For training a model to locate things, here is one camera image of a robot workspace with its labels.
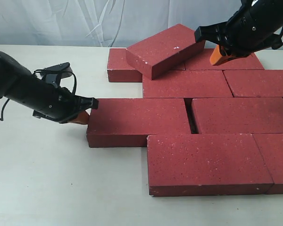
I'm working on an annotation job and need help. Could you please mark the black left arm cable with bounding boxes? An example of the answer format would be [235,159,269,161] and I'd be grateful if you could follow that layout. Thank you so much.
[0,68,77,122]

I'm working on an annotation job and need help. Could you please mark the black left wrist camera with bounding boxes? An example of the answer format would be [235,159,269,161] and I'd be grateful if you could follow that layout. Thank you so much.
[34,62,73,83]

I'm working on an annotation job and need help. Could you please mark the base brick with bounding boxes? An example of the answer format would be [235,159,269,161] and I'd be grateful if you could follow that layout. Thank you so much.
[253,134,283,194]
[107,48,186,83]
[184,48,264,70]
[147,134,274,197]

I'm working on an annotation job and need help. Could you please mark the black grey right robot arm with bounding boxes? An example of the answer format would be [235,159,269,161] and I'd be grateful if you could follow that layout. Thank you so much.
[194,0,283,66]

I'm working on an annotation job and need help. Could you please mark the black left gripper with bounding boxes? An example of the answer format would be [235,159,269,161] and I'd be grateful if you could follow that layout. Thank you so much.
[33,88,99,125]

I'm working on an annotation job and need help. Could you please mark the white backdrop curtain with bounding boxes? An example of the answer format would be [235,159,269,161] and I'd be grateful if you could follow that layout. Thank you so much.
[0,0,241,47]

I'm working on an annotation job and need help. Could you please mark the front left base brick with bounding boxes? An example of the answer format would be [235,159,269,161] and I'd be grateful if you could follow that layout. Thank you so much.
[147,134,274,197]

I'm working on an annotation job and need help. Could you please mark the lone red brick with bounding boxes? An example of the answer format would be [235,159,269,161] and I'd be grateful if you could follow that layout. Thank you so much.
[142,70,233,98]

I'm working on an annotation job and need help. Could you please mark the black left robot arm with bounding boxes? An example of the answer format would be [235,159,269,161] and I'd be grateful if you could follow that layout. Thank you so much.
[0,51,99,125]

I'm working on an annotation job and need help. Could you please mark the back left base brick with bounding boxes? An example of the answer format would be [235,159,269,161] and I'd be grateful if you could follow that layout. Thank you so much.
[107,48,186,83]

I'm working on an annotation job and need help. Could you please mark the right middle red brick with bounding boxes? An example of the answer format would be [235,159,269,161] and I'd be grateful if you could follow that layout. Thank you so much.
[224,70,283,97]

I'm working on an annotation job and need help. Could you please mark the large red brick front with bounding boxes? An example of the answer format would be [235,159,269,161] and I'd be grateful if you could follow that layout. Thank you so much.
[86,98,191,148]

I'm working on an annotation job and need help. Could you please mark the front right base brick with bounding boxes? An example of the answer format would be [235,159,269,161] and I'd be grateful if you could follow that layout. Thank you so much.
[253,134,283,194]

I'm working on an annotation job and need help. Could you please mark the red brick back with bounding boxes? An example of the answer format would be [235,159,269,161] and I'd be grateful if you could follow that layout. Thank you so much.
[126,24,205,80]

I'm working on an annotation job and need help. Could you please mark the back right base brick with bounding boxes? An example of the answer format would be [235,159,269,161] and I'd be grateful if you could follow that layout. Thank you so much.
[184,48,264,70]

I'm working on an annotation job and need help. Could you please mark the middle red brick under tilted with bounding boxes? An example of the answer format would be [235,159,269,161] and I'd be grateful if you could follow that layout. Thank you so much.
[191,97,283,134]

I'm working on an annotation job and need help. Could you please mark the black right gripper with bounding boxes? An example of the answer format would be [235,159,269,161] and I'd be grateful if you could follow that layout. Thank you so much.
[194,7,283,66]

